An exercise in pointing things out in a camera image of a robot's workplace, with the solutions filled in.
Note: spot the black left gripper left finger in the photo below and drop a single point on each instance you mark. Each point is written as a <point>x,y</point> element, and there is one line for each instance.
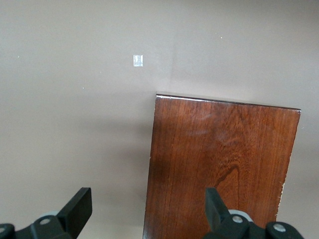
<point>74,211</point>

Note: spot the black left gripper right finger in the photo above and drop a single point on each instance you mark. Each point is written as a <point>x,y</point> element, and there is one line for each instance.
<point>216,214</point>

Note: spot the dark brown wooden cabinet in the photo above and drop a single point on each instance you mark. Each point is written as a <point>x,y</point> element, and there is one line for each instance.
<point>211,149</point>

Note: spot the small tape patch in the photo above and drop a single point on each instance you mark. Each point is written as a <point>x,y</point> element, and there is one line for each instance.
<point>137,60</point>

